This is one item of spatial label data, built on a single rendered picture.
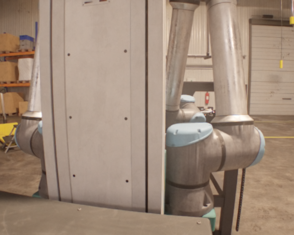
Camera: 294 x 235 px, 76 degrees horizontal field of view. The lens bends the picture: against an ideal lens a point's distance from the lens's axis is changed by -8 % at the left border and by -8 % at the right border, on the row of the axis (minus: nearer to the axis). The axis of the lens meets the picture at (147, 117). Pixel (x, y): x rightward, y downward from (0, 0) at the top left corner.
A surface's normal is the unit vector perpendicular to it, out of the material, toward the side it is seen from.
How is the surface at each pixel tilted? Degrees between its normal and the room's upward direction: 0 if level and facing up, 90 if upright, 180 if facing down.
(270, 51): 90
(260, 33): 90
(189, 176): 90
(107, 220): 0
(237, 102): 80
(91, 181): 90
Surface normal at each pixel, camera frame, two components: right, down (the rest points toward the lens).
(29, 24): -0.07, 0.12
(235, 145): 0.22, -0.29
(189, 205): -0.07, -0.22
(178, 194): -0.50, -0.24
